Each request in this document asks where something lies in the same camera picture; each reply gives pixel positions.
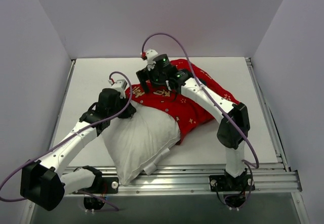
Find red printed pillowcase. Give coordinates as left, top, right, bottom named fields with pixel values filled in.
left=131, top=59, right=240, bottom=145

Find white pillow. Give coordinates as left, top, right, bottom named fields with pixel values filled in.
left=102, top=101, right=181, bottom=186

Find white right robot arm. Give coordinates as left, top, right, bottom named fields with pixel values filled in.
left=131, top=50, right=250, bottom=190

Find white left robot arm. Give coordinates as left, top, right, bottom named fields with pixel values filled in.
left=20, top=87, right=136, bottom=211

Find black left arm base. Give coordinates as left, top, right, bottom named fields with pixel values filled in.
left=95, top=176, right=119, bottom=195

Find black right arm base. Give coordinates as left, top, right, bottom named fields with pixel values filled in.
left=209, top=173, right=255, bottom=192

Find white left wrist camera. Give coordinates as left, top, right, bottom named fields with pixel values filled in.
left=108, top=79, right=128, bottom=98

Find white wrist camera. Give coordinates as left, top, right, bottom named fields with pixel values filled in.
left=141, top=49, right=158, bottom=65
left=108, top=79, right=128, bottom=98

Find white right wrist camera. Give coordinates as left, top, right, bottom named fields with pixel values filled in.
left=141, top=49, right=158, bottom=65

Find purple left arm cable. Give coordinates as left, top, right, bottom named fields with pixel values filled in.
left=0, top=71, right=132, bottom=202

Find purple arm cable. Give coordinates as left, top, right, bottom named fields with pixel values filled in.
left=141, top=33, right=259, bottom=169
left=0, top=71, right=132, bottom=202

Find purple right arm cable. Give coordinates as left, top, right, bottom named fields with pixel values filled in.
left=141, top=33, right=259, bottom=169

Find aluminium side rail left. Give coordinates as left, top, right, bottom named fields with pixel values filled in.
left=40, top=59, right=76, bottom=155

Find aluminium side rail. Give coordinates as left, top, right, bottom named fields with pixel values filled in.
left=40, top=59, right=76, bottom=155
left=245, top=58, right=291, bottom=171

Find aluminium side rail right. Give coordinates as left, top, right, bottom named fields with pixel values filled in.
left=245, top=58, right=291, bottom=171

